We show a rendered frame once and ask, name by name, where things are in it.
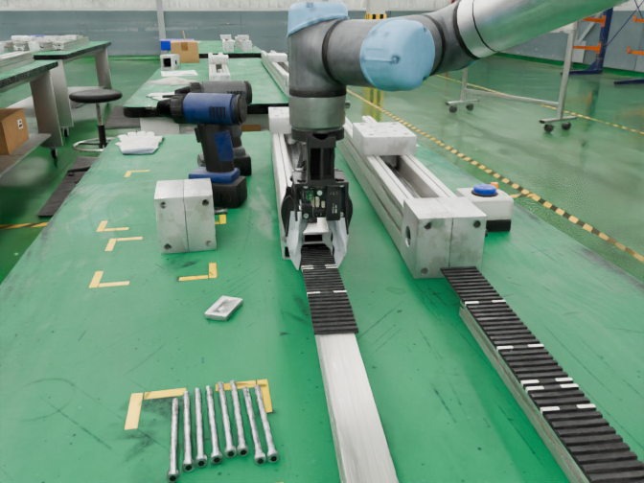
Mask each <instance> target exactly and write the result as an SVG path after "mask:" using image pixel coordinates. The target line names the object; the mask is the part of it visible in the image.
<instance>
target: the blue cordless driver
mask: <svg viewBox="0 0 644 483"><path fill-rule="evenodd" d="M146 109H154V110H157V113H158V114H159V115H160V116H163V117H167V118H170V119H173V120H174V122H175V123H177V124H190V125H197V127H195V137H196V140H197V142H198V143H200V144H201V148H202V152H203V157H204V162H205V167H197V168H196V169H194V170H193V171H192V172H190V173H189V175H188V176H189V178H187V179H199V178H210V179H211V186H212V193H213V203H214V207H219V208H223V207H227V208H238V207H239V206H240V205H241V204H242V203H243V202H244V201H245V200H246V198H247V186H246V178H245V176H240V175H241V174H240V169H238V168H234V164H233V159H234V158H235V154H234V150H233V146H232V141H231V136H230V132H229V130H227V129H225V128H224V126H235V125H238V126H242V124H243V123H244V122H245V121H246V117H247V104H246V100H245V98H244V97H243V96H242V95H237V96H236V95H235V94H219V93H188V94H180V93H175V94H174V95H173V96H172V97H171V98H168V99H165V100H161V101H158V103H157V105H156V106H150V105H146Z"/></svg>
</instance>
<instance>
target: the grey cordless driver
mask: <svg viewBox="0 0 644 483"><path fill-rule="evenodd" d="M175 93H180V94H188V93H219V94H235V95H236V96H237V95H242V96H243V97H244V98H245V100H246V104H247V105H250V104H252V87H251V83H250V82H248V80H245V81H244V82H242V80H208V81H203V82H202V84H200V83H199V82H190V83H189V85H187V86H184V87H180V88H177V89H174V94H175ZM224 128H225V129H227V130H229V132H230V136H231V141H232V146H233V150H234V154H235V158H234V159H233V164H234V168H238V169H240V174H241V175H240V176H249V175H251V174H252V165H251V157H250V155H249V154H248V153H247V152H246V150H245V148H244V146H243V145H242V139H241V136H242V128H241V126H238V125H235V126H224ZM197 164H198V166H199V167H205V162H204V157H203V152H202V153H199V154H198V156H197Z"/></svg>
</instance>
